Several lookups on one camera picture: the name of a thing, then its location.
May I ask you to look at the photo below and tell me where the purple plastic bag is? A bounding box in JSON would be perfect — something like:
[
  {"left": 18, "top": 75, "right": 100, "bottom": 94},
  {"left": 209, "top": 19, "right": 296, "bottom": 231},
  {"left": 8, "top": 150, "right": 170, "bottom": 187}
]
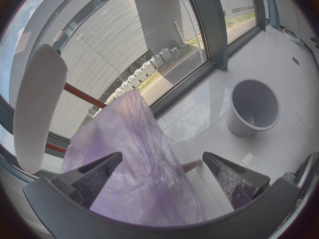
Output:
[{"left": 61, "top": 88, "right": 207, "bottom": 227}]

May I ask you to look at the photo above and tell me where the blue-green curtain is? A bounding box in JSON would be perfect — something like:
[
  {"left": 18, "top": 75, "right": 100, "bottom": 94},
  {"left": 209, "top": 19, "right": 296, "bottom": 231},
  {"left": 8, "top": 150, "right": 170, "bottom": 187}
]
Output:
[{"left": 264, "top": 0, "right": 280, "bottom": 30}]

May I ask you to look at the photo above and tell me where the white trash bin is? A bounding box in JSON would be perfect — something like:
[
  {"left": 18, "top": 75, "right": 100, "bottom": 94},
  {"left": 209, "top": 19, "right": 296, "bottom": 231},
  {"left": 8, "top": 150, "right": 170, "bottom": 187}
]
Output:
[{"left": 227, "top": 79, "right": 281, "bottom": 137}]

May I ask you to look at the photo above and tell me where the white round dish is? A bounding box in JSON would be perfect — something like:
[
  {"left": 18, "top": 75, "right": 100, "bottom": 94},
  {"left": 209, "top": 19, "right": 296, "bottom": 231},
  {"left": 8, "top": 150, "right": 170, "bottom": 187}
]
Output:
[{"left": 283, "top": 28, "right": 302, "bottom": 44}]

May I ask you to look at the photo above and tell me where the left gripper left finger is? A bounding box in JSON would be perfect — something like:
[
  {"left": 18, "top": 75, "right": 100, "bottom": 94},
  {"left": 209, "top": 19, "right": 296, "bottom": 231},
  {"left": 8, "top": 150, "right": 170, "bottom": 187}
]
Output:
[{"left": 51, "top": 151, "right": 123, "bottom": 209}]

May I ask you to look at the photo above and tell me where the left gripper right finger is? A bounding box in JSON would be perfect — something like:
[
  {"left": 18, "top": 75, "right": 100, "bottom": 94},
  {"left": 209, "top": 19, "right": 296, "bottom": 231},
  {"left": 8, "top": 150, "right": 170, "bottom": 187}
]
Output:
[{"left": 202, "top": 151, "right": 271, "bottom": 211}]

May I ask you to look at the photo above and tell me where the window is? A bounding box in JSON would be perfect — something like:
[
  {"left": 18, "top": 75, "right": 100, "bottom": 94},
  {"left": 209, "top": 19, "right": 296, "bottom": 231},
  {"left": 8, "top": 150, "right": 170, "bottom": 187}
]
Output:
[{"left": 0, "top": 0, "right": 269, "bottom": 184}]

